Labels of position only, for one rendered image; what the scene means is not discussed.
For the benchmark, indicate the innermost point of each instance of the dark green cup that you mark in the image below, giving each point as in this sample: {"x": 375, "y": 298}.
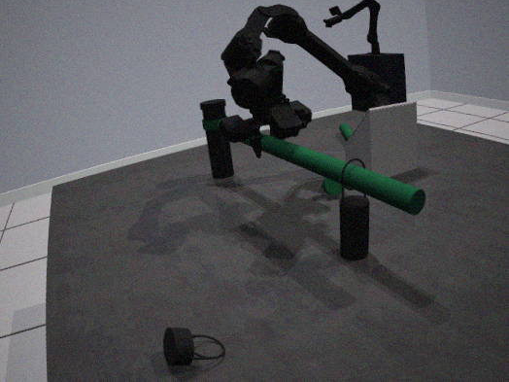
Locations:
{"x": 211, "y": 125}

